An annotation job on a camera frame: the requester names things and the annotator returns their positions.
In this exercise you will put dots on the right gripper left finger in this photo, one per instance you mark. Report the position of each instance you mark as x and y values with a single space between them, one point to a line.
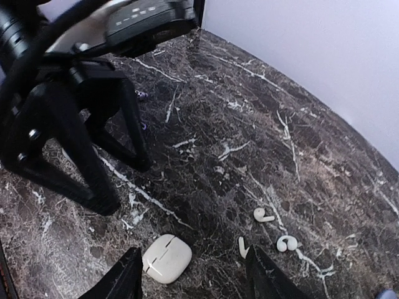
122 281

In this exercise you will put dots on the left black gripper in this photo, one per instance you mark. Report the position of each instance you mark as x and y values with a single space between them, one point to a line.
47 126

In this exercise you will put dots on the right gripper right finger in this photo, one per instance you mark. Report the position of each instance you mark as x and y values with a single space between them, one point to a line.
266 280

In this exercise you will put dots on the white stem earbud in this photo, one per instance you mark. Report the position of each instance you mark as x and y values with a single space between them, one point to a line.
259 215
243 250

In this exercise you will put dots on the beige earbud charging case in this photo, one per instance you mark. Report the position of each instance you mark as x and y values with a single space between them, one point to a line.
166 259

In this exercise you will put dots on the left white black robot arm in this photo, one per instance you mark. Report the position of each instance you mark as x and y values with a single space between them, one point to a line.
87 30

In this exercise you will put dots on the purple blue charging case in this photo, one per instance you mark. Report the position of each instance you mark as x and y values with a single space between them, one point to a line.
387 294

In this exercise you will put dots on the white clip-on earbud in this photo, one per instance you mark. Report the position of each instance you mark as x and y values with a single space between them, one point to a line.
286 242

